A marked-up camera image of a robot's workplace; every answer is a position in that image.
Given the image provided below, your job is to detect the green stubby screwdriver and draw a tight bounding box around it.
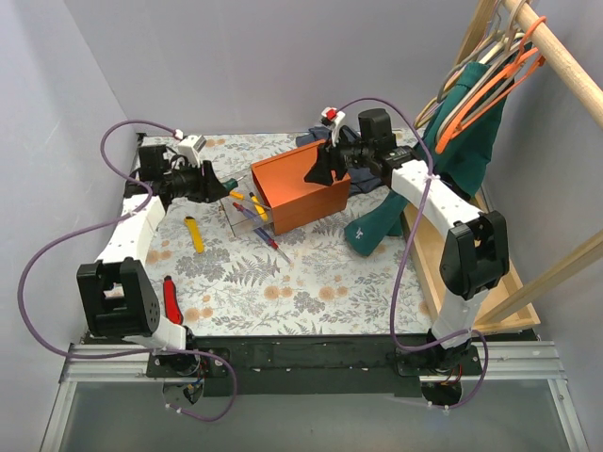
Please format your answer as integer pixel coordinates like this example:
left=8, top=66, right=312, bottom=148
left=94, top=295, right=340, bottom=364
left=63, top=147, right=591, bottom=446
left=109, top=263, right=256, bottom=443
left=222, top=175, right=245, bottom=191

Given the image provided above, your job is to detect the orange handle screwdriver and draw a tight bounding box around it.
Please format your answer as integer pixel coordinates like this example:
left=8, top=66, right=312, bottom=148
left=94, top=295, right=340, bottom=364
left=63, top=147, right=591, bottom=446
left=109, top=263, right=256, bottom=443
left=230, top=190, right=245, bottom=201

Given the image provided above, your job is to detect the clear acrylic drawer tray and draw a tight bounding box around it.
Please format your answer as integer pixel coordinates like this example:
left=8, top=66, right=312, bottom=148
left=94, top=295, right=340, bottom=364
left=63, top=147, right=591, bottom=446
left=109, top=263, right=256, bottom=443
left=220, top=174, right=273, bottom=236

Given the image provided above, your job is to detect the orange wooden drawer box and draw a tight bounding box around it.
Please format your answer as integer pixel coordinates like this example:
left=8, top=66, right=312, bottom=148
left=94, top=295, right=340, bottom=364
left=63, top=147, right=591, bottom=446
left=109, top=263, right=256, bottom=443
left=252, top=140, right=350, bottom=234

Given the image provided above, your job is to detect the yellow black screwdriver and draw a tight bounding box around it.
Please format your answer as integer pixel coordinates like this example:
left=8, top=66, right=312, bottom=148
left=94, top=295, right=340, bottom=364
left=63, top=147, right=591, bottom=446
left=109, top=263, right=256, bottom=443
left=249, top=192, right=269, bottom=222

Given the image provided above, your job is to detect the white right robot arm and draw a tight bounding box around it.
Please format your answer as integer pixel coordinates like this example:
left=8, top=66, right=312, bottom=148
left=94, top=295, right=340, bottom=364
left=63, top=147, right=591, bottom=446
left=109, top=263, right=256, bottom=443
left=304, top=107, right=510, bottom=375

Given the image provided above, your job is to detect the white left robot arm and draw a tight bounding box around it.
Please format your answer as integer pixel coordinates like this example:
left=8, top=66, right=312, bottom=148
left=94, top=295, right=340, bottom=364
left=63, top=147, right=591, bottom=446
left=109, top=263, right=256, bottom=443
left=76, top=136, right=229, bottom=377

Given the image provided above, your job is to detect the dark blue cloth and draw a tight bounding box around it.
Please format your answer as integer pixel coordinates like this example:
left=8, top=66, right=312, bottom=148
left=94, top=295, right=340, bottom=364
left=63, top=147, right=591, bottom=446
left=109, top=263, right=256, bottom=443
left=295, top=125, right=383, bottom=197

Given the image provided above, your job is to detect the yellow utility knife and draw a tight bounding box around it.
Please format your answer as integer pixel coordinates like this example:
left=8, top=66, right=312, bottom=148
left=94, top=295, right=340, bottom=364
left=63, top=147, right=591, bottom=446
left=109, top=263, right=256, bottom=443
left=184, top=216, right=204, bottom=253

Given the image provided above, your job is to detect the floral patterned table mat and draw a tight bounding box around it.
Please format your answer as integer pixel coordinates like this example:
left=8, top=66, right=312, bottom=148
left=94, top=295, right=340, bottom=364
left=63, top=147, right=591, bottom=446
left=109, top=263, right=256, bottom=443
left=89, top=130, right=437, bottom=338

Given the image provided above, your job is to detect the dark green garment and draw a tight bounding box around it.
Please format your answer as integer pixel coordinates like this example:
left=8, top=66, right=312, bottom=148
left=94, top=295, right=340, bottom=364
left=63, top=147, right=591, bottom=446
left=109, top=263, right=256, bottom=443
left=344, top=63, right=505, bottom=256

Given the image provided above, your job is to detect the red utility knife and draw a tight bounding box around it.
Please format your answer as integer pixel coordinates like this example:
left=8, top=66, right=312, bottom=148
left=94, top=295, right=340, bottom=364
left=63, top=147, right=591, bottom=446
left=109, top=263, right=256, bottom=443
left=162, top=275, right=184, bottom=325

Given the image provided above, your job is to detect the orange clothes hanger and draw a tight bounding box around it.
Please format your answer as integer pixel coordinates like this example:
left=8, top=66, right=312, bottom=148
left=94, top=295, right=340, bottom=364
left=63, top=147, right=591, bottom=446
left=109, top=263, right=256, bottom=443
left=435, top=16, right=546, bottom=154

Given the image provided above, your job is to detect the beige clothes hanger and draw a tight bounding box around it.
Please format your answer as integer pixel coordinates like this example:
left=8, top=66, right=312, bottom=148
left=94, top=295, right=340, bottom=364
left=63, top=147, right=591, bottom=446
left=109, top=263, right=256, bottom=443
left=414, top=26, right=529, bottom=152

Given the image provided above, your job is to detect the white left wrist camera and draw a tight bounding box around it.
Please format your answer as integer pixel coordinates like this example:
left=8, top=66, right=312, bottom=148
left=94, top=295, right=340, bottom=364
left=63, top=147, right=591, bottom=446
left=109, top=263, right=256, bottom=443
left=176, top=135, right=206, bottom=167

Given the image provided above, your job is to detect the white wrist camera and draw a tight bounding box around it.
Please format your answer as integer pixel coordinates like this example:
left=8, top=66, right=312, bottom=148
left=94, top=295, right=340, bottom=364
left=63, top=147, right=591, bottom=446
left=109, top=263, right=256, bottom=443
left=320, top=106, right=346, bottom=145
left=176, top=135, right=206, bottom=167

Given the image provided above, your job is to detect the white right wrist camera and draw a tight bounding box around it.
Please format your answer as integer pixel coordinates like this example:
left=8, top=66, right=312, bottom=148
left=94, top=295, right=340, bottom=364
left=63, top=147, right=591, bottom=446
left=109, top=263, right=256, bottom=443
left=320, top=106, right=346, bottom=145

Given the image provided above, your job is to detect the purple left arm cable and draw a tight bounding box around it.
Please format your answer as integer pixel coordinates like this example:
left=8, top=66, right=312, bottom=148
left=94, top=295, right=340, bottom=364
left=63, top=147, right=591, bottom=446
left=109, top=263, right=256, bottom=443
left=17, top=120, right=238, bottom=423

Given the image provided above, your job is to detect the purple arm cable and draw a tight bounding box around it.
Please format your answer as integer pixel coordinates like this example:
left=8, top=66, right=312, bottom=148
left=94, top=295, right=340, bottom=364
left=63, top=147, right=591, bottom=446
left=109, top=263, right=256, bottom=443
left=17, top=120, right=238, bottom=423
left=334, top=97, right=489, bottom=412

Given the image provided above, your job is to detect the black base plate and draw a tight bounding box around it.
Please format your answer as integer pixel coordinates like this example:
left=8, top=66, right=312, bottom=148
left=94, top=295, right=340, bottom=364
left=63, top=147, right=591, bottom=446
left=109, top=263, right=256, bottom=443
left=146, top=335, right=481, bottom=397

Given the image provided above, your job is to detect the aluminium rail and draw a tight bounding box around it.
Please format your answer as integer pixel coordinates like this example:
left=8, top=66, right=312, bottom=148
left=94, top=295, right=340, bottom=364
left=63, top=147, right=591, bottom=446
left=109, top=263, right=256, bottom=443
left=60, top=341, right=567, bottom=382

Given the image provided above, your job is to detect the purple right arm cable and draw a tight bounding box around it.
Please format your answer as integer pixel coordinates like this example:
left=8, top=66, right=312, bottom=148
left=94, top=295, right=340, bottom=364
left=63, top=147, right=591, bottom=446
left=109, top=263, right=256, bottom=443
left=334, top=97, right=489, bottom=412

